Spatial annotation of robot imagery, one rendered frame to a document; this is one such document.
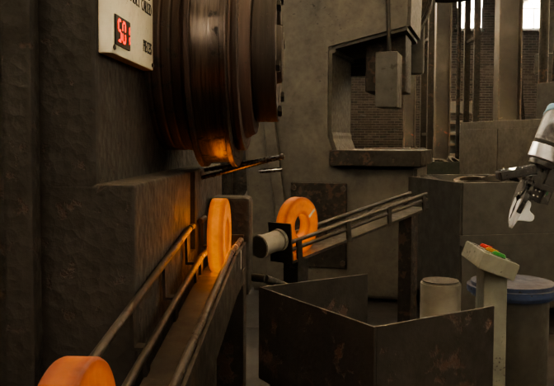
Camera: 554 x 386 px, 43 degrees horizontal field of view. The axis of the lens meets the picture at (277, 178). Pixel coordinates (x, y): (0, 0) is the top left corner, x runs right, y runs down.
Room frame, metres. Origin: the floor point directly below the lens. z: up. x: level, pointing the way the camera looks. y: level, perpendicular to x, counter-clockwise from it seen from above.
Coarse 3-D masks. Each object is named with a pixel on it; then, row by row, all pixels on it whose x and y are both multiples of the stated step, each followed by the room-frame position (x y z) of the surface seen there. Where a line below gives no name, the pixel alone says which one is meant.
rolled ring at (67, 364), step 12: (60, 360) 0.58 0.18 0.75; (72, 360) 0.58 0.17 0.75; (84, 360) 0.58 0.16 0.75; (96, 360) 0.59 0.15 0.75; (48, 372) 0.56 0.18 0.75; (60, 372) 0.56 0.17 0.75; (72, 372) 0.56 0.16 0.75; (84, 372) 0.56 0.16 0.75; (96, 372) 0.59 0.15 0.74; (108, 372) 0.63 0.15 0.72; (48, 384) 0.54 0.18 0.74; (60, 384) 0.54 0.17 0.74; (72, 384) 0.54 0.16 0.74; (84, 384) 0.56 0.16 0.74; (96, 384) 0.59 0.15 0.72; (108, 384) 0.63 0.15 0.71
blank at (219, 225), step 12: (216, 204) 1.44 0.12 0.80; (228, 204) 1.50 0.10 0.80; (216, 216) 1.42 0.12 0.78; (228, 216) 1.50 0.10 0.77; (216, 228) 1.41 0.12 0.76; (228, 228) 1.51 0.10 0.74; (216, 240) 1.40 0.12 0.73; (228, 240) 1.51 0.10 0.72; (216, 252) 1.41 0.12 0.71; (216, 264) 1.42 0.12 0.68
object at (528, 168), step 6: (504, 168) 2.05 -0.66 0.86; (510, 168) 2.06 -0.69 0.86; (516, 168) 2.03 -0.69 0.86; (522, 168) 2.02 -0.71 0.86; (528, 168) 2.02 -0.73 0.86; (534, 168) 2.02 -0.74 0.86; (498, 174) 2.03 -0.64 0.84; (504, 174) 2.03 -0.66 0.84; (510, 174) 2.03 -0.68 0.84; (516, 174) 2.02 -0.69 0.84; (522, 174) 2.02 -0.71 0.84; (528, 174) 2.02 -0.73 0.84; (504, 180) 2.04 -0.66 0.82
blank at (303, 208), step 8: (288, 200) 1.89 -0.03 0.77; (296, 200) 1.88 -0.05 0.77; (304, 200) 1.91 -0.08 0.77; (280, 208) 1.88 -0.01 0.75; (288, 208) 1.86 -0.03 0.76; (296, 208) 1.88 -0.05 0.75; (304, 208) 1.91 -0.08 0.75; (312, 208) 1.94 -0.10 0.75; (280, 216) 1.86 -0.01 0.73; (288, 216) 1.85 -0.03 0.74; (296, 216) 1.88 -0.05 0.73; (304, 216) 1.93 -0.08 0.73; (312, 216) 1.94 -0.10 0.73; (304, 224) 1.94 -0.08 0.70; (312, 224) 1.94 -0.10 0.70; (304, 232) 1.93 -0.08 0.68; (304, 240) 1.91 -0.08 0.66; (304, 248) 1.91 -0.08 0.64
